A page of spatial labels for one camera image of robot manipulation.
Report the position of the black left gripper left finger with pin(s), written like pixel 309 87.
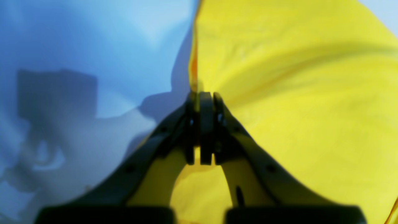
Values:
pixel 139 190

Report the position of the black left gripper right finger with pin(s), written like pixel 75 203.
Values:
pixel 262 191

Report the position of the orange t-shirt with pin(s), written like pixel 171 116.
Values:
pixel 315 83

